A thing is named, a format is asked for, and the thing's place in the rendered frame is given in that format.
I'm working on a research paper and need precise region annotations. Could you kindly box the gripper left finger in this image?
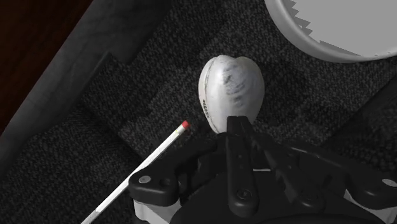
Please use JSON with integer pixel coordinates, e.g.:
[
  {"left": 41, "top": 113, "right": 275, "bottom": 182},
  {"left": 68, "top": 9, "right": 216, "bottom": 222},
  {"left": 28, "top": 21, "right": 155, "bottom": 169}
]
[{"left": 128, "top": 115, "right": 260, "bottom": 218}]

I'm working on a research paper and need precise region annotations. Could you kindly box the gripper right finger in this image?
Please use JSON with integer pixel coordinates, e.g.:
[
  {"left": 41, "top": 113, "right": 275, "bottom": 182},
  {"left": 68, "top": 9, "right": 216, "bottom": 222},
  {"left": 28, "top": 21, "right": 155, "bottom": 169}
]
[{"left": 247, "top": 122, "right": 397, "bottom": 216}]

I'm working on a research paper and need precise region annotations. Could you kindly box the white egg-shaped ball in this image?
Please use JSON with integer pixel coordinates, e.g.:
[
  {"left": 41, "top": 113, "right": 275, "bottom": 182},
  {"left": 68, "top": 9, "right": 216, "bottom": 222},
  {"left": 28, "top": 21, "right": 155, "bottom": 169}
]
[{"left": 198, "top": 55, "right": 266, "bottom": 135}]

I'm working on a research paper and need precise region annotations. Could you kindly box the white pencil with red eraser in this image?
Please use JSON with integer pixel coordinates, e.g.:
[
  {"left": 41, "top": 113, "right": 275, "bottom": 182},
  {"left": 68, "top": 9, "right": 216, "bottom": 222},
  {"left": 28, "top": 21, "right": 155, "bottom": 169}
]
[{"left": 81, "top": 120, "right": 191, "bottom": 224}]

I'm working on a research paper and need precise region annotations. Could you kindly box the white round bowl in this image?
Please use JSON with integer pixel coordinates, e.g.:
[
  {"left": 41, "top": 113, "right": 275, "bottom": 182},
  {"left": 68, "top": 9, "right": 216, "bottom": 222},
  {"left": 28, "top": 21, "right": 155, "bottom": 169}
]
[{"left": 264, "top": 0, "right": 397, "bottom": 64}]

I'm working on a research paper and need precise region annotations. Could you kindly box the dark grey fabric sofa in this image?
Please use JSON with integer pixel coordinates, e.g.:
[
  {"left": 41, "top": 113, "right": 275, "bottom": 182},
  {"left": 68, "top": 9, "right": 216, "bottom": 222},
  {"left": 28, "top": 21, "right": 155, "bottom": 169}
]
[{"left": 0, "top": 0, "right": 397, "bottom": 224}]

